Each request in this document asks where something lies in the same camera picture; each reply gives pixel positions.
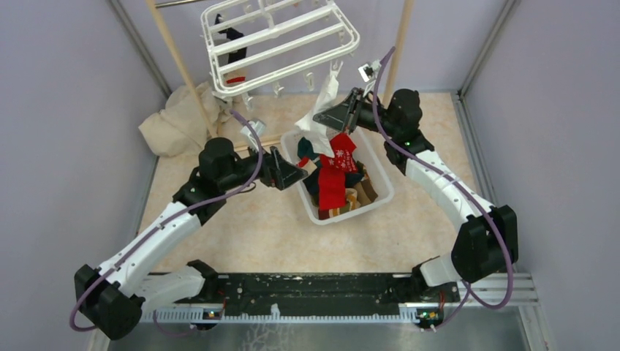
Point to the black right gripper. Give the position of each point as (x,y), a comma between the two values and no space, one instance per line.
(342,116)

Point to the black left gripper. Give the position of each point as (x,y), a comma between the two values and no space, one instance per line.
(286,173)

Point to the red snowflake sock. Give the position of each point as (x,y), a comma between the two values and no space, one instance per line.
(343,149)

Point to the white plastic laundry basket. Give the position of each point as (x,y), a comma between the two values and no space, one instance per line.
(371,167)

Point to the white plastic sock hanger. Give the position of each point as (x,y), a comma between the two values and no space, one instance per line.
(260,43)

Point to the red plain sock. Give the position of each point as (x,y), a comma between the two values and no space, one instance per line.
(332,190)

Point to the white grey sock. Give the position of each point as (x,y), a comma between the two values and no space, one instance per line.
(219,86)

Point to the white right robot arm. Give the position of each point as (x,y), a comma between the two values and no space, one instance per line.
(487,239)

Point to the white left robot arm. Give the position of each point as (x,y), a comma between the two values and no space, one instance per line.
(115,295)

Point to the teal sock in basket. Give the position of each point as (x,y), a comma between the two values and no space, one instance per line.
(305,150)

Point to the brown cloth in basket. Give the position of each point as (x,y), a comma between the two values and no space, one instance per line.
(366,192)

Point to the beige crumpled cloth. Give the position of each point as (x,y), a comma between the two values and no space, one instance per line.
(179,128)

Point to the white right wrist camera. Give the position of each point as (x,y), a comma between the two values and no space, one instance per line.
(368,72)

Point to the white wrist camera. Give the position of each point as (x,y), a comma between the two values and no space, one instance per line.
(368,72)
(252,132)

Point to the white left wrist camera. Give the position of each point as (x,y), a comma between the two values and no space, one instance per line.
(252,132)

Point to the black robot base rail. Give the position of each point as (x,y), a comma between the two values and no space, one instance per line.
(329,298)

